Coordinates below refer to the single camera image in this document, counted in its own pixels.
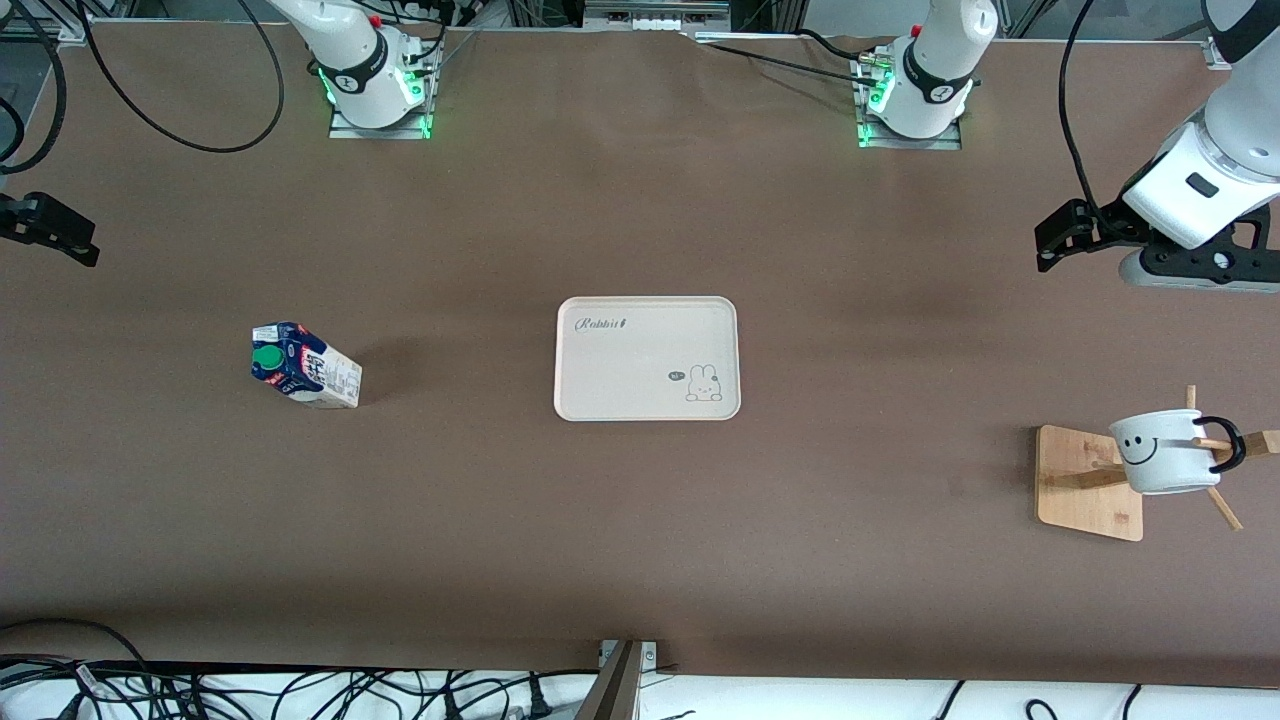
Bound wooden cup hanging rack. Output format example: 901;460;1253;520
1036;385;1280;543

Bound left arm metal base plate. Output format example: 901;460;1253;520
850;50;964;151

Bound tangled black floor cables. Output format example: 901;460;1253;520
0;618;601;720

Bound black base power cable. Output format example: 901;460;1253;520
690;28;893;89

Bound beige rabbit print tray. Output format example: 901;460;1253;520
553;295;742;422

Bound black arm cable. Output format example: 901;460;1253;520
1059;0;1109;219
0;0;287;177

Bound brown table cover sheet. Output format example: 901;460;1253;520
0;20;1280;691

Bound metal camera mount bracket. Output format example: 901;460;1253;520
598;638;659;720

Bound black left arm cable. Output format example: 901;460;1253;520
1059;0;1109;219

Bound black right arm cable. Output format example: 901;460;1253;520
0;0;287;177

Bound grey equipment box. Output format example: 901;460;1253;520
583;0;733;31

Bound white smiley mug black handle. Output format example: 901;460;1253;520
1108;408;1249;497

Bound blue white milk carton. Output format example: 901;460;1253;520
251;321;364;410

